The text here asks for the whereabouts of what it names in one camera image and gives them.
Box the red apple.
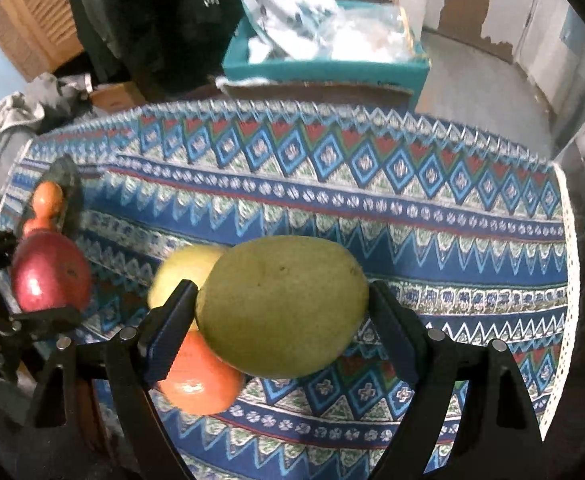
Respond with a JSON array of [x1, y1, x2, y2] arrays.
[[9, 230, 92, 313]]

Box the large orange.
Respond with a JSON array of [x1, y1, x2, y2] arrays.
[[158, 330, 245, 416]]

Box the yellow pear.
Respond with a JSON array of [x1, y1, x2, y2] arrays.
[[147, 244, 228, 309]]

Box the yellow-green pear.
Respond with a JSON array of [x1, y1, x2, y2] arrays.
[[196, 235, 370, 379]]

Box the small orange on plate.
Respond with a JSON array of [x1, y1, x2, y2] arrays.
[[22, 217, 57, 238]]

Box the dark patterned plate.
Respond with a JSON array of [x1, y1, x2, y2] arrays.
[[14, 154, 84, 242]]

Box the blue patterned tablecloth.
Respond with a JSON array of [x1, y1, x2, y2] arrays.
[[0, 101, 580, 479]]

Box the grey clothes pile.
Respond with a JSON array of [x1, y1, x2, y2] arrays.
[[0, 73, 93, 203]]

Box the brown cardboard box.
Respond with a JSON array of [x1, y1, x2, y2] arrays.
[[90, 81, 147, 114]]

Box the wooden louvered cabinet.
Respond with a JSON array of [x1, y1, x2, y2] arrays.
[[0, 0, 83, 81]]

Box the hanging dark jackets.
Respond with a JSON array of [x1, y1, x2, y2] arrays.
[[69, 0, 244, 101]]

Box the teal storage box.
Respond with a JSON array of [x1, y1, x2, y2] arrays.
[[222, 0, 431, 107]]

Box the white printed plastic bag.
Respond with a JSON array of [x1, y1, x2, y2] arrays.
[[242, 0, 340, 61]]

